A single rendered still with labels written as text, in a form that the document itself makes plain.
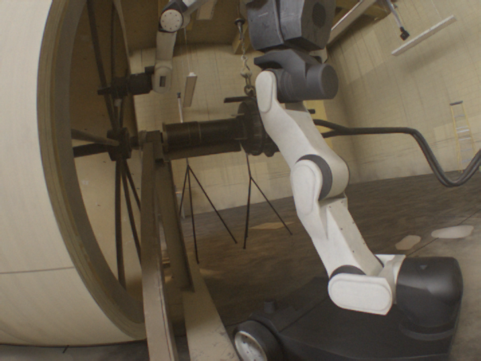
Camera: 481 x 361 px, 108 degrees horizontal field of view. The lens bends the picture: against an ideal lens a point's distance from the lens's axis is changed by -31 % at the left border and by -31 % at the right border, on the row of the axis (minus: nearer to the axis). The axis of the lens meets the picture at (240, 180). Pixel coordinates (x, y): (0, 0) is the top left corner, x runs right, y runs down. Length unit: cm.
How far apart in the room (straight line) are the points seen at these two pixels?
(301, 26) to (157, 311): 83
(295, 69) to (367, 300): 70
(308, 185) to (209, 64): 1015
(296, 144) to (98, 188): 159
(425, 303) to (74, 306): 80
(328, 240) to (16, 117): 80
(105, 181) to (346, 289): 177
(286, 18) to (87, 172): 175
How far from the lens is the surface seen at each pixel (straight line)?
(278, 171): 1008
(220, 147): 132
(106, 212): 198
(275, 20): 88
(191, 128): 118
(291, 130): 82
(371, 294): 72
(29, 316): 70
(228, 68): 1077
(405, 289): 71
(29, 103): 46
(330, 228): 77
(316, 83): 77
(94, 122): 206
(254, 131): 117
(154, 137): 115
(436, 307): 72
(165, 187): 124
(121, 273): 88
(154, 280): 55
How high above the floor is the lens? 62
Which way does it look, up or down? 2 degrees up
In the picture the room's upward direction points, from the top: 10 degrees counter-clockwise
